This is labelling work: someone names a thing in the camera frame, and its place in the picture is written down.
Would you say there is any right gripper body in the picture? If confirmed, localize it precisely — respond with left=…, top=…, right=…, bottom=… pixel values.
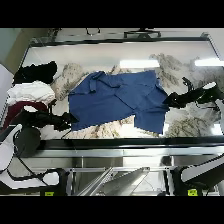
left=162, top=92, right=190, bottom=110

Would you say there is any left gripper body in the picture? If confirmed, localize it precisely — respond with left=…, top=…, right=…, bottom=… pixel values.
left=53, top=111, right=80, bottom=132

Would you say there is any blue shirt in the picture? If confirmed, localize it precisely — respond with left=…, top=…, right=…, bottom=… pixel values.
left=67, top=69, right=171, bottom=136

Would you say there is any white garment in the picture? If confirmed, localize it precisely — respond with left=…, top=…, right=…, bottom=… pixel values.
left=6, top=80, right=57, bottom=108

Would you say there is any dark red garment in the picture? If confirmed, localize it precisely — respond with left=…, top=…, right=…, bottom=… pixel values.
left=1, top=101, right=50, bottom=128

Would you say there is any black garment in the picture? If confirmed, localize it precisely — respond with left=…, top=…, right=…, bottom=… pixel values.
left=12, top=60, right=58, bottom=86

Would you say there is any black cable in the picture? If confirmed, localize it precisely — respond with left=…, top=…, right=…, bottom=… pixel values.
left=13, top=146, right=51, bottom=188

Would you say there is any silver frame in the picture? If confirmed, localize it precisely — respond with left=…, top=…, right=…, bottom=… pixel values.
left=19, top=146, right=224, bottom=196

